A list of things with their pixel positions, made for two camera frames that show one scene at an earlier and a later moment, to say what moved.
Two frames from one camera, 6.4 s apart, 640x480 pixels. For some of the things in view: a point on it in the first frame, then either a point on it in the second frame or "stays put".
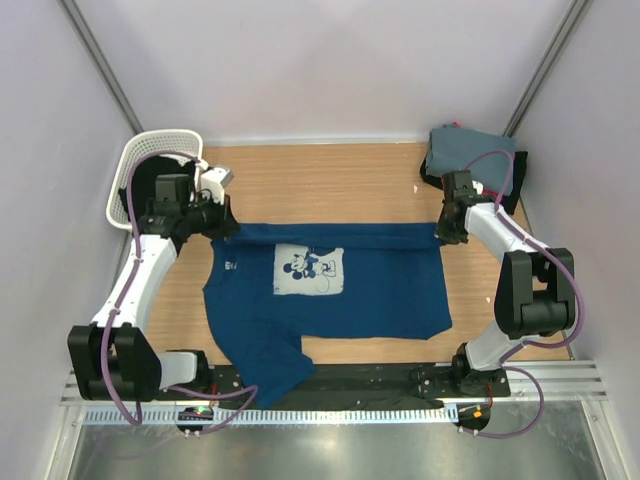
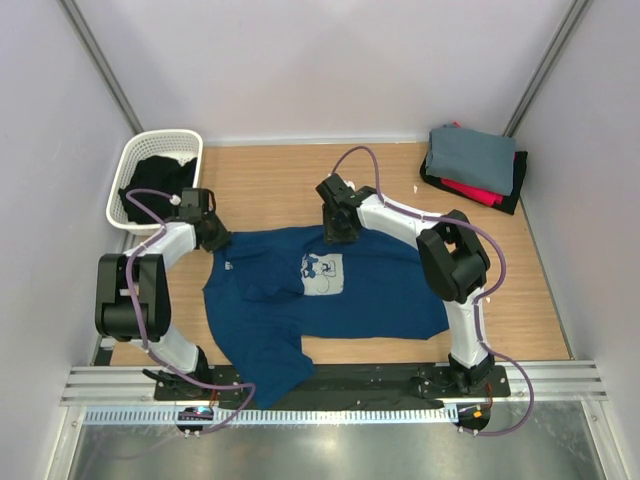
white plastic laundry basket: (145, 143) stays put
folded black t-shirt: (509, 202) stays put
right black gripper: (444, 235) to (333, 236)
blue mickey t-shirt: (269, 286) stays put
